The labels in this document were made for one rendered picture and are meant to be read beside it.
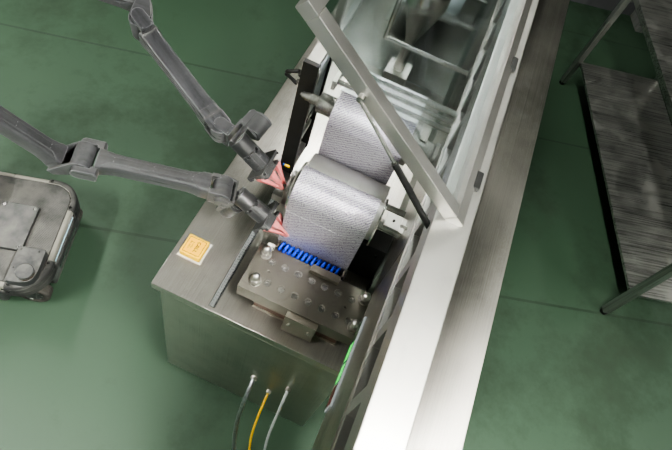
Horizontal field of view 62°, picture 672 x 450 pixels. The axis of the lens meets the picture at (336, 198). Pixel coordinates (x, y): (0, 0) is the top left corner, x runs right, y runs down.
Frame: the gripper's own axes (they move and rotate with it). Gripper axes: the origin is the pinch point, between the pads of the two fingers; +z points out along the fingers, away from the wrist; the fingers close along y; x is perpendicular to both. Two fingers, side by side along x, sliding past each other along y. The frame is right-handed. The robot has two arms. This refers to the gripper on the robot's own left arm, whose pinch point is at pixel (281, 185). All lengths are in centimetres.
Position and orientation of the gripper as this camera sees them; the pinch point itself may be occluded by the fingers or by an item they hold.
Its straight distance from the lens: 163.8
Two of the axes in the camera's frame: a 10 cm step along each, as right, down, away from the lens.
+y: -3.5, 7.5, -5.6
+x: 7.4, -1.5, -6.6
